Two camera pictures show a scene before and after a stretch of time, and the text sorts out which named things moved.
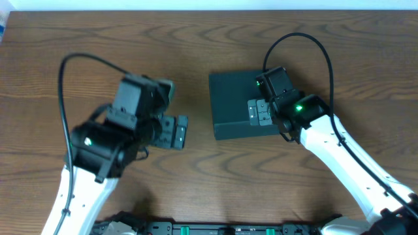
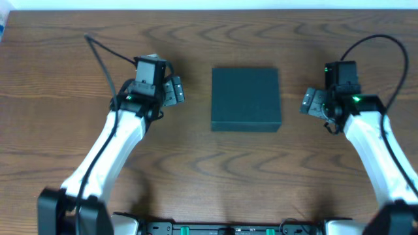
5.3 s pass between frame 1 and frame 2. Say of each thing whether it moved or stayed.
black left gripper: moved
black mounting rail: stayed
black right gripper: moved
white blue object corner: stayed
